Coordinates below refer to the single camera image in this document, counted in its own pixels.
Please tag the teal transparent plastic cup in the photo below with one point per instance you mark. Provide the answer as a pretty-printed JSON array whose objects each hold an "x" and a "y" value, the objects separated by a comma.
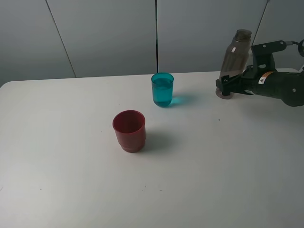
[{"x": 162, "y": 89}]

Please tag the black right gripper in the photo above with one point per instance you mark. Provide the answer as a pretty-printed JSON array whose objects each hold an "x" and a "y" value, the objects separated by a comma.
[{"x": 285, "y": 86}]

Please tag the smoky transparent plastic bottle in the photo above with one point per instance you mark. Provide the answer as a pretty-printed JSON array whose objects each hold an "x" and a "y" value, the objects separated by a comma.
[{"x": 237, "y": 54}]

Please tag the red plastic cup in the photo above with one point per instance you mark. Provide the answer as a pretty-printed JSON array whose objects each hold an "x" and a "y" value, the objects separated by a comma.
[{"x": 129, "y": 127}]

